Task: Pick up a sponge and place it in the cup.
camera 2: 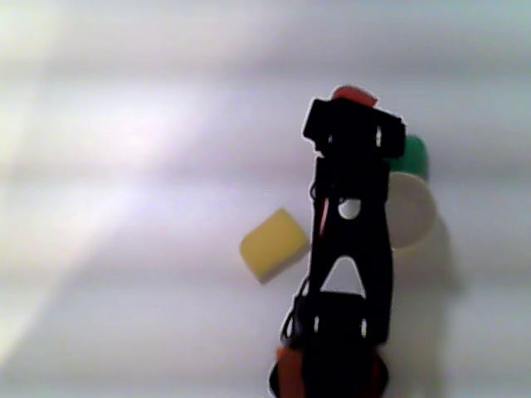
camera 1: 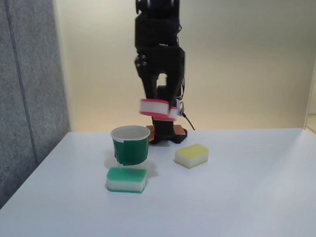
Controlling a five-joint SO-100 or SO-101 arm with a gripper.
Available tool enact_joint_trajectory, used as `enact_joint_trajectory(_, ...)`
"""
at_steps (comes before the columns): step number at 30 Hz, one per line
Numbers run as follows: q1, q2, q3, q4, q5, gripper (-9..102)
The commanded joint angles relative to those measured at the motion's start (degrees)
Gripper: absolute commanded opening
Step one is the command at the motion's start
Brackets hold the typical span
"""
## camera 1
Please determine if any red and white sponge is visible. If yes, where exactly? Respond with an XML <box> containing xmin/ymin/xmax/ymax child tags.
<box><xmin>139</xmin><ymin>98</ymin><xmax>179</xmax><ymax>122</ymax></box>

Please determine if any orange base plate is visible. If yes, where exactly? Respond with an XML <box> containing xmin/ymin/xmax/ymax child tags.
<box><xmin>145</xmin><ymin>124</ymin><xmax>185</xmax><ymax>143</ymax></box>

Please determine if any yellow and white sponge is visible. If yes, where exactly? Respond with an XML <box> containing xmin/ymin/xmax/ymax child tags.
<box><xmin>174</xmin><ymin>143</ymin><xmax>210</xmax><ymax>170</ymax></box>

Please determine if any black power cable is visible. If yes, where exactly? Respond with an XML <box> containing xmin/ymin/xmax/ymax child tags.
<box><xmin>182</xmin><ymin>112</ymin><xmax>196</xmax><ymax>131</ymax></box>

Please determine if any white cup with green tape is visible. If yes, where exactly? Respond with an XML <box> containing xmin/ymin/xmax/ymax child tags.
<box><xmin>110</xmin><ymin>125</ymin><xmax>151</xmax><ymax>166</ymax></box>

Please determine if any green and white sponge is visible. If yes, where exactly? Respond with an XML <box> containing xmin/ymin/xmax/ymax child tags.
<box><xmin>106</xmin><ymin>166</ymin><xmax>148</xmax><ymax>194</ymax></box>

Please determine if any grey fabric partition panel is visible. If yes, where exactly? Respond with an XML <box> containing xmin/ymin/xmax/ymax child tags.
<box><xmin>0</xmin><ymin>0</ymin><xmax>71</xmax><ymax>209</ymax></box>

